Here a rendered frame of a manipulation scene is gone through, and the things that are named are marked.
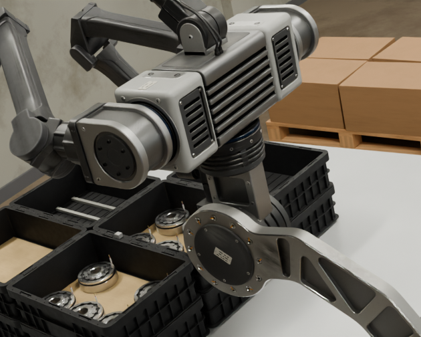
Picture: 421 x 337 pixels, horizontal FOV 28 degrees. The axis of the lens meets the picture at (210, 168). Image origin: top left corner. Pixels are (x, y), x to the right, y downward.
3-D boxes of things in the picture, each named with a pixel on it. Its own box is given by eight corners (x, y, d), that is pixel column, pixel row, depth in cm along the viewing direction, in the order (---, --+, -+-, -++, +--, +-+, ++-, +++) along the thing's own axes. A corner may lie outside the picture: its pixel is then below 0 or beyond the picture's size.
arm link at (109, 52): (73, 43, 204) (99, 20, 210) (66, 55, 209) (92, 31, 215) (202, 164, 209) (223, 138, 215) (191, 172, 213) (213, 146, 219)
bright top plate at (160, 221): (196, 212, 241) (196, 210, 241) (174, 230, 235) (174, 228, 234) (170, 207, 248) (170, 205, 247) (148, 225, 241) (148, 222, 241)
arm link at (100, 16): (55, 15, 201) (80, -6, 207) (71, 61, 210) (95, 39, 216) (211, 47, 179) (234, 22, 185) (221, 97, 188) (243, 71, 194)
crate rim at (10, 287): (196, 267, 205) (194, 259, 204) (109, 338, 187) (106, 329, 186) (91, 235, 232) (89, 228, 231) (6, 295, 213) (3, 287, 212)
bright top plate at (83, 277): (122, 268, 222) (121, 266, 222) (94, 288, 216) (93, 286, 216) (98, 259, 229) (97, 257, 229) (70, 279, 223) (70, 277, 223)
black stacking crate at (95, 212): (172, 212, 254) (162, 180, 250) (101, 264, 236) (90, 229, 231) (88, 192, 281) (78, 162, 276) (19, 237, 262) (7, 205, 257)
